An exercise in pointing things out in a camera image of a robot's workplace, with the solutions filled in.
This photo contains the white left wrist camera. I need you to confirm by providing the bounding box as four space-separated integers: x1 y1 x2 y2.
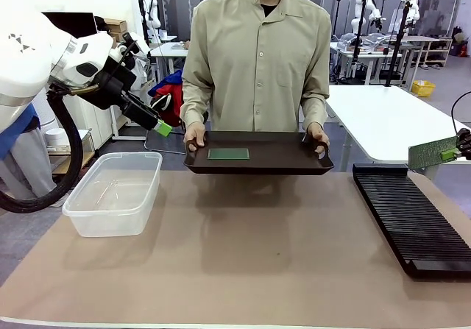
108 31 152 65

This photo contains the person's right hand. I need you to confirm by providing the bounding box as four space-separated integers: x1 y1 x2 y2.
183 122 206 148

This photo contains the person's torso beige shirt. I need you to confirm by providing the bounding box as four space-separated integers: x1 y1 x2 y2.
180 0 331 133

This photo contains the person's left hand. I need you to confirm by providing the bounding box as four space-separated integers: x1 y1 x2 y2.
305 122 331 157

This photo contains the small white cylinder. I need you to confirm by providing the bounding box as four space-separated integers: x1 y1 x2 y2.
45 128 64 148

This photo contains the person's right forearm beige sleeve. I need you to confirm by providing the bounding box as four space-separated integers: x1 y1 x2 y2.
180 82 216 133

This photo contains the white background table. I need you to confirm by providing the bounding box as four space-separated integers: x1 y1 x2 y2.
325 40 404 85
149 41 191 83

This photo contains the large white table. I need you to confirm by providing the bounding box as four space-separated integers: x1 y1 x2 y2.
325 85 471 183

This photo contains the black computer monitor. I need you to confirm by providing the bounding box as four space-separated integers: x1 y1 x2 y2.
42 11 99 38

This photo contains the wooden shelf unit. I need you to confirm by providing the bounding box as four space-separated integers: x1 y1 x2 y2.
400 36 453 68

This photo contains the red and blue jacket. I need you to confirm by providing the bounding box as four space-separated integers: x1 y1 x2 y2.
148 69 185 127

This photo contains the black slotted PCB rack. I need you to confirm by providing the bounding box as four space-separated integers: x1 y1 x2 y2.
352 162 471 280

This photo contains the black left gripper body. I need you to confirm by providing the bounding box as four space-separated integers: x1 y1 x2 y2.
88 63 139 111

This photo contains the black tripod stand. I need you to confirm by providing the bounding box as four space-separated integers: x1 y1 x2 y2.
384 1 413 87

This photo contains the white cabinet wooden top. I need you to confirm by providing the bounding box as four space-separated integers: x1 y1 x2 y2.
71 95 128 149

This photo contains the person's left forearm beige sleeve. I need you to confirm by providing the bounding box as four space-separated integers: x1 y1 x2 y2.
300 82 331 131

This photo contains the chair with white garment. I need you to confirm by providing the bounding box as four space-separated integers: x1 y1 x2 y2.
130 52 157 100

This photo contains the yellow plastic basket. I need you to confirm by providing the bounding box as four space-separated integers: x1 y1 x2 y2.
411 80 436 98

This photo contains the cardboard box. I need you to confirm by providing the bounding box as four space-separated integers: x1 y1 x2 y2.
104 18 128 34

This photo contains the black left arm cable sleeve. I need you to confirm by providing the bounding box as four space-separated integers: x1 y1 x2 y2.
0 82 85 214

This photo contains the black pole stand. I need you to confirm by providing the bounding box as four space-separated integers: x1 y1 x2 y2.
352 0 369 83

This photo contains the green PCB board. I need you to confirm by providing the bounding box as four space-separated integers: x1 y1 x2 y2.
407 136 459 171
207 147 252 160

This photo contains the grey fabric cover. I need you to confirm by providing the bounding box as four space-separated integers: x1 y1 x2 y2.
0 126 56 201

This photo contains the clear plastic storage box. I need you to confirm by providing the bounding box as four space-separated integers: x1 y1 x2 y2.
61 151 163 238

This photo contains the dark brown serving tray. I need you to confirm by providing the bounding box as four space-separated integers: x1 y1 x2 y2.
183 130 335 177

